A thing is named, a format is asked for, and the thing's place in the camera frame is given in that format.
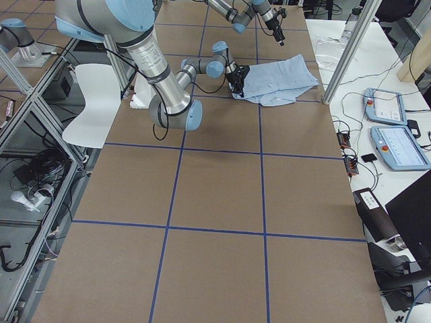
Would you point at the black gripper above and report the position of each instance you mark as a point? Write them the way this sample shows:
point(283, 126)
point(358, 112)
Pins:
point(233, 78)
point(275, 27)

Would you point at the light blue button shirt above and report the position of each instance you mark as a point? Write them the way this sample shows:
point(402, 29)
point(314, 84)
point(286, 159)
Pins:
point(277, 83)

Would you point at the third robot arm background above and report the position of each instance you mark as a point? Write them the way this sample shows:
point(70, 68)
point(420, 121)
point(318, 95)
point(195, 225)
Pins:
point(14, 34)

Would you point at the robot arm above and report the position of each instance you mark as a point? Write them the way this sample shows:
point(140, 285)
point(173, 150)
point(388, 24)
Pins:
point(131, 25)
point(240, 20)

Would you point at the far blue teach pendant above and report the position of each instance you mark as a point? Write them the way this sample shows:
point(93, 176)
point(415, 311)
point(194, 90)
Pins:
point(384, 106)

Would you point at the blue teach pendant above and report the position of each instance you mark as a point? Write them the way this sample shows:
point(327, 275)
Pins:
point(398, 148)
point(384, 106)

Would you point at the white plastic chair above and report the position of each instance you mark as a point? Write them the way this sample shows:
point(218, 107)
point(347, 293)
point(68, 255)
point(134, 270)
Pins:
point(102, 95)

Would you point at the black smartphone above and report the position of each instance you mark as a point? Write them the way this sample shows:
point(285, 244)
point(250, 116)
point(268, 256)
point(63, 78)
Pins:
point(369, 158)

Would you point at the near blue teach pendant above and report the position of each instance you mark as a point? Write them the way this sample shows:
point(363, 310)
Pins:
point(398, 148)

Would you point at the black labelled box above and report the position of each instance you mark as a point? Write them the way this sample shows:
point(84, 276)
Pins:
point(373, 215)

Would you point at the black computer monitor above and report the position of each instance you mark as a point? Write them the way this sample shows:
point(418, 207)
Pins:
point(410, 213)

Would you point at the white camera pole base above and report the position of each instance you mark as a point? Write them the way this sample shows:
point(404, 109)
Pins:
point(143, 93)

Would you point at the aluminium frame post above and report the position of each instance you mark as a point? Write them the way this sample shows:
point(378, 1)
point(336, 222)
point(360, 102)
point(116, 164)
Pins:
point(352, 45)

